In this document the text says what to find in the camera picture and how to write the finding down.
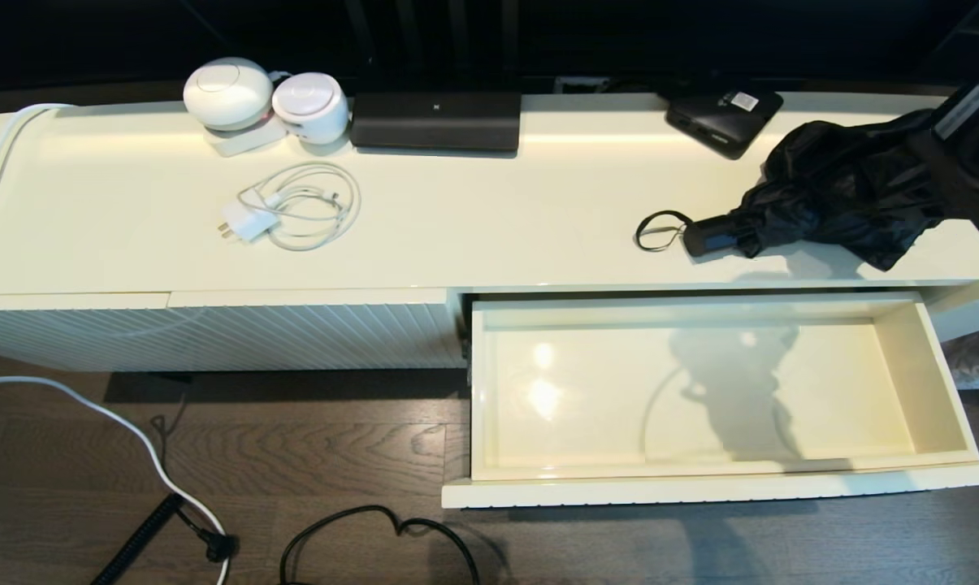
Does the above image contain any black set-top box with label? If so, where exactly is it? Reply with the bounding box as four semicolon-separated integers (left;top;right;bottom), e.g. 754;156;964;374
665;85;785;160

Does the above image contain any black umbrella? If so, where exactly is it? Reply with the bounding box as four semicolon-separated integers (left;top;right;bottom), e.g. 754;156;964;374
635;110;965;271

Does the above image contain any black coiled cable with plug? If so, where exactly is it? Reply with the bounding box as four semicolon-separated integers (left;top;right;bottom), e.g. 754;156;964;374
89;490;240;585

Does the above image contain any flat white device base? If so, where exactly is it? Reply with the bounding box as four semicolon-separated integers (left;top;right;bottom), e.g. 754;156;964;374
205;115;289;158

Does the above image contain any small white round device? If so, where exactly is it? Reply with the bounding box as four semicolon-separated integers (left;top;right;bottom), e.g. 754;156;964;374
271;72;350;145

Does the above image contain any white fluted drawer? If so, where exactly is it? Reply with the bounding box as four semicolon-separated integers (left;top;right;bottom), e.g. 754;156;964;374
440;291;979;510

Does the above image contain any black power cable loop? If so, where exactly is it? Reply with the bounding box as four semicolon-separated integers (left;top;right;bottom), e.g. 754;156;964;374
278;502;482;585

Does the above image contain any white power strip cable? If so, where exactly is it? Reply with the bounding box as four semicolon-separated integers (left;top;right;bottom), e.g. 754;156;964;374
0;370;232;585

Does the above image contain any white coiled charging cable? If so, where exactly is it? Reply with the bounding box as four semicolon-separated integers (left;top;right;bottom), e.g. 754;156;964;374
239;161;363;251

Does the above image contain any white twin cable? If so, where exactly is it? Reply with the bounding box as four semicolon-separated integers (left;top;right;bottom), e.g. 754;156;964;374
0;103;76;259

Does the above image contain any large white dome device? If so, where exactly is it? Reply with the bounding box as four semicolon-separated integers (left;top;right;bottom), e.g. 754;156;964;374
183;57;275;132

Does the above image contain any white power adapter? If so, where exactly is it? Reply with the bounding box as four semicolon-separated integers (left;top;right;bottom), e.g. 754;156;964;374
218;201;281;242

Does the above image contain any black rectangular device box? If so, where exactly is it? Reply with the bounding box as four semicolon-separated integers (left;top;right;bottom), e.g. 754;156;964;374
349;91;522;153

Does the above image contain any white sideboard cabinet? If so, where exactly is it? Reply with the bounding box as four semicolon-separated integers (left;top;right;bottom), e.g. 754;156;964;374
0;91;979;375

